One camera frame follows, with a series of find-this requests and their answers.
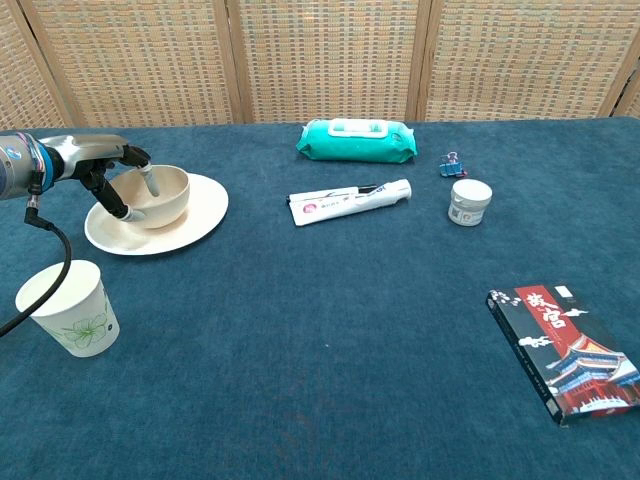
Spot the black red palace book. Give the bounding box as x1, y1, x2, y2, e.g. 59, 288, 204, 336
485, 284, 640, 428

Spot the white round plate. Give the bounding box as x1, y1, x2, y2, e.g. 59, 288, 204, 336
83, 172, 230, 257

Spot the dark teal tablecloth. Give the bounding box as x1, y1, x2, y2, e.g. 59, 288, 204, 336
0, 115, 640, 480

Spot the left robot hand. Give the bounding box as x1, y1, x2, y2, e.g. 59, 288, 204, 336
51, 133, 162, 224

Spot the woven rattan screen panel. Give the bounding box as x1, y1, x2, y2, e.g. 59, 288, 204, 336
417, 0, 640, 122
18, 0, 251, 128
0, 0, 76, 132
612, 47, 640, 119
227, 0, 432, 125

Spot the beige bowl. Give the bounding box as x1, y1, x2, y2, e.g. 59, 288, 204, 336
106, 164, 192, 231

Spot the blue binder clip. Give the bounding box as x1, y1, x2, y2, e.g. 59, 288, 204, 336
438, 151, 470, 180

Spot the paper cup with green print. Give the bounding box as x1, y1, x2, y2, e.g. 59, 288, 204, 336
14, 259, 121, 359

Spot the green wet wipes pack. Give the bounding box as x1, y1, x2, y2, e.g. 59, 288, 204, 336
294, 117, 419, 165

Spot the white toothpaste tube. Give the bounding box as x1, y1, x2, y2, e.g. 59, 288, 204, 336
288, 178, 414, 228

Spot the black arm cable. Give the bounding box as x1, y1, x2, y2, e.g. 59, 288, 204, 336
0, 172, 73, 338

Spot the small white lidded jar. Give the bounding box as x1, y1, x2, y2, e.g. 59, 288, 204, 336
447, 178, 494, 229

